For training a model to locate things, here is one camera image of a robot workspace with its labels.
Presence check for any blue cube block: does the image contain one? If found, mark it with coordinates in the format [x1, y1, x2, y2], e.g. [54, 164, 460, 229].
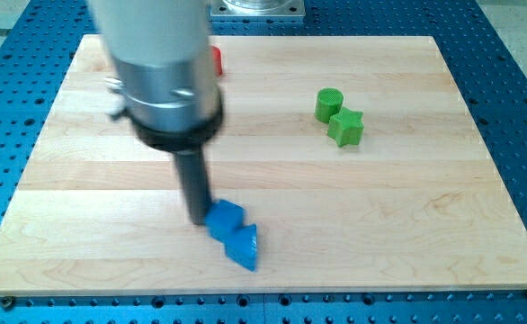
[205, 200, 245, 243]

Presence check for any blue triangle block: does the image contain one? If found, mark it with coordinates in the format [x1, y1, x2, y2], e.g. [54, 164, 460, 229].
[224, 224, 258, 272]

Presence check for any grey cylindrical robot arm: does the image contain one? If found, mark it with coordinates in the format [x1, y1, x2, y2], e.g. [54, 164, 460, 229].
[87, 0, 223, 152]

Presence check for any black pusher rod tool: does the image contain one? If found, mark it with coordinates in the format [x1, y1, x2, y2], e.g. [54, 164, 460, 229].
[174, 148, 213, 225]

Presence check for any green star block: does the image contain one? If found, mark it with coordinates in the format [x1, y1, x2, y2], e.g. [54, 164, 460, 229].
[327, 106, 364, 147]

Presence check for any green cylinder block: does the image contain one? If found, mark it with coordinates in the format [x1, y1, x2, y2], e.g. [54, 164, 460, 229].
[314, 87, 344, 123]

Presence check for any wooden board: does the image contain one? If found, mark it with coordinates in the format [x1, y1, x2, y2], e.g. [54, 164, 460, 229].
[0, 35, 527, 296]

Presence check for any red block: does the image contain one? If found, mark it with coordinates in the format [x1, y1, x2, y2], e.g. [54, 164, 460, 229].
[211, 46, 223, 77]

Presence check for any blue perforated metal table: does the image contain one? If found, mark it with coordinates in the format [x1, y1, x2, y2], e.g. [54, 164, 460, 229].
[0, 0, 527, 323]

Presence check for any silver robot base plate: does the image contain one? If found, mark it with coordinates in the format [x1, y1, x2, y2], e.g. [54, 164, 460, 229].
[210, 0, 306, 19]

